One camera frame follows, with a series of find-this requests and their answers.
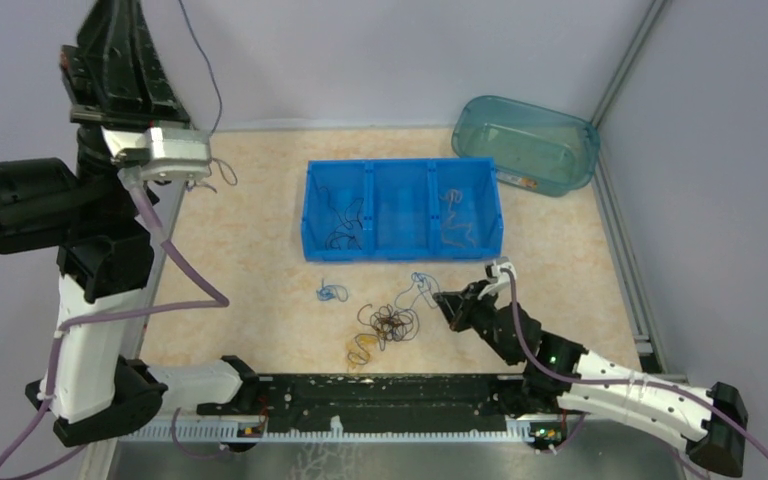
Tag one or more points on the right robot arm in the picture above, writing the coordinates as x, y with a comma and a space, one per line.
705, 423

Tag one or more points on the teal translucent plastic tub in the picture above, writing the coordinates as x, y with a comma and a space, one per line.
534, 148

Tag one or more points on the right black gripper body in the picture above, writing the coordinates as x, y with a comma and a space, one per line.
479, 312

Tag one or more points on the blue divided plastic bin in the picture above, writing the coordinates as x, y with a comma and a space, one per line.
390, 210

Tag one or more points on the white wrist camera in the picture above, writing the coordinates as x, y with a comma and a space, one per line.
161, 153
500, 274

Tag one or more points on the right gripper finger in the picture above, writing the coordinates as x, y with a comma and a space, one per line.
457, 320
453, 301

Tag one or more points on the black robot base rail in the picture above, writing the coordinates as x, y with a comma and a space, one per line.
385, 404

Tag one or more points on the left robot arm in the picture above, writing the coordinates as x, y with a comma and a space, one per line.
133, 131

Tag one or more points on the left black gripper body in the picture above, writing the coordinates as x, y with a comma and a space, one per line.
124, 112

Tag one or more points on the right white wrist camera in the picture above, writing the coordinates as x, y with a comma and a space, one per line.
500, 274

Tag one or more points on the grey slotted cable duct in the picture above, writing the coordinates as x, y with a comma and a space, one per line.
232, 432

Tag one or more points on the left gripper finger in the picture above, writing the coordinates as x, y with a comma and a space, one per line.
156, 91
103, 47

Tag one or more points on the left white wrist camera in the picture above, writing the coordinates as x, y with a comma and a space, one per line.
161, 153

